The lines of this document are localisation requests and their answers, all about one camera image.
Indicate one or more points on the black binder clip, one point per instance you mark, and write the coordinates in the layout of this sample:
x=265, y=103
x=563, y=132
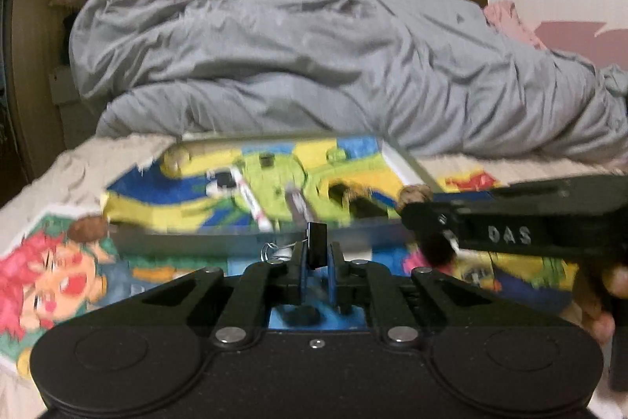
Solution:
x=316, y=244

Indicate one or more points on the white and pink tube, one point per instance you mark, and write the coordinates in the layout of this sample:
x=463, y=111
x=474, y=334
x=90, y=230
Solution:
x=250, y=198

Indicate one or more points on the silver metal tray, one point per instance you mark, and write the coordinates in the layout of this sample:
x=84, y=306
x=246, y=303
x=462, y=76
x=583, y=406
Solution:
x=196, y=244

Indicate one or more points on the grey duvet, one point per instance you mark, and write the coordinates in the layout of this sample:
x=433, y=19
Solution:
x=294, y=70

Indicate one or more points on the blue painted drawing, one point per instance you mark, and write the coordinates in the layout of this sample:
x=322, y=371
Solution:
x=284, y=318

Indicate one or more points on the red-haired boy drawing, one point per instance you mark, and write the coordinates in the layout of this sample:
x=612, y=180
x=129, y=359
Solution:
x=59, y=281

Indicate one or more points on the pink crumpled cloth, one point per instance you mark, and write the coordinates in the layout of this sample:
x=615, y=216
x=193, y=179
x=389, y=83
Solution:
x=510, y=21

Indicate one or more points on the light wooden panel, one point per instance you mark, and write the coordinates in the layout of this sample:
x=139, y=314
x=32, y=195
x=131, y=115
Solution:
x=34, y=55

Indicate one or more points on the small brown round item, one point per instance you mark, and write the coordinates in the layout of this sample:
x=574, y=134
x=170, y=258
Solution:
x=414, y=195

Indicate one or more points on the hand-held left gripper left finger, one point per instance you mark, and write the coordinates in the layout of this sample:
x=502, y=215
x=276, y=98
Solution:
x=301, y=274

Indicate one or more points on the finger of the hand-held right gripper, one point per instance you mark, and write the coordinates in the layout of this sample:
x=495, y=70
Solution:
x=427, y=215

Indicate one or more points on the person's right hand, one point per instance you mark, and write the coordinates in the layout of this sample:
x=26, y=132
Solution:
x=596, y=296

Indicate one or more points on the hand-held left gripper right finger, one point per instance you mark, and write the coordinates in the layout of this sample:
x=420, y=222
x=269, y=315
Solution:
x=333, y=274

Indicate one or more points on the white nightstand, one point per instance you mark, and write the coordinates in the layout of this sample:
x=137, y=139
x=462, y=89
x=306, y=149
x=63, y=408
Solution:
x=61, y=85

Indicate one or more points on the maroon cosmetic tube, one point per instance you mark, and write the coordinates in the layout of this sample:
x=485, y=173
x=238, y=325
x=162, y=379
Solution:
x=297, y=203

